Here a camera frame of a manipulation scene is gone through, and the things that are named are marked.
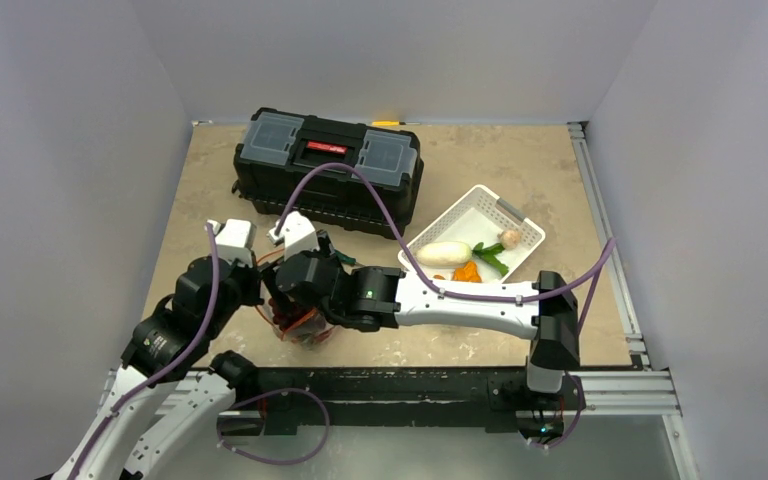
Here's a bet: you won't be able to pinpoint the dark red toy grapes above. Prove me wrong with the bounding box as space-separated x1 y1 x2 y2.
268 299 307 338

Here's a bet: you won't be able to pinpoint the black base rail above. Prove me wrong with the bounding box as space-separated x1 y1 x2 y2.
218 366 586 441

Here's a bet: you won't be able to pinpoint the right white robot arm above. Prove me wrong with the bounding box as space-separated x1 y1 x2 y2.
269 230 580 407

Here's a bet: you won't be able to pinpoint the aluminium frame rail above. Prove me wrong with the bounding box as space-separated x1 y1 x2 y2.
566 121 700 480

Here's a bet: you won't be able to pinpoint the white toy radish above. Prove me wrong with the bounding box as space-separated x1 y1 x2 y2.
415 241 473 268

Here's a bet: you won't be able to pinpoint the yellow object behind toolbox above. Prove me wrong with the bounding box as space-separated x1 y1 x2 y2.
369 120 404 127

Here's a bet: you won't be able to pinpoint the black plastic toolbox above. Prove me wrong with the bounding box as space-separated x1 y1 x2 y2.
231 107 424 239

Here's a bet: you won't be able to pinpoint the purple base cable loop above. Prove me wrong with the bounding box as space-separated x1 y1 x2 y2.
216 388 331 466

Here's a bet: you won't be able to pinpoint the clear orange-zip bag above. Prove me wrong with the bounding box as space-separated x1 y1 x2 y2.
255 275 335 348

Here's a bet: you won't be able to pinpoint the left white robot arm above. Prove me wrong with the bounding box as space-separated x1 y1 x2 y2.
52 257 263 479

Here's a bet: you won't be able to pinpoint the green toy leaf vegetable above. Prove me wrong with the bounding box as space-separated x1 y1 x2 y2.
472 242 510 277

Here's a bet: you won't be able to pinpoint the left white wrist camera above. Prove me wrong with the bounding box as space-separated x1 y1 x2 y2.
207 219 257 267

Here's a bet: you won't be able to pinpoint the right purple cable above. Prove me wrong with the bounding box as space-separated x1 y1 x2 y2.
274 162 617 336

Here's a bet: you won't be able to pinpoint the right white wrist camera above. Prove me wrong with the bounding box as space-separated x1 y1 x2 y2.
267 211 320 260

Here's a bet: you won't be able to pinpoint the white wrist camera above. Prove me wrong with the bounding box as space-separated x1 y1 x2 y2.
267 211 320 260
207 219 257 267

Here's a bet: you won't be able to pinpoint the green handle screwdriver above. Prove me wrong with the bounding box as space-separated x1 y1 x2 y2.
337 253 357 266

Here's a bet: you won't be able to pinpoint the yellow orange toy pepper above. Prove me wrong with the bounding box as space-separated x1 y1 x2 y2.
451 261 483 283

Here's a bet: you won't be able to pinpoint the beige toy garlic bulb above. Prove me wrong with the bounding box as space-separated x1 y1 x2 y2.
497 229 522 250

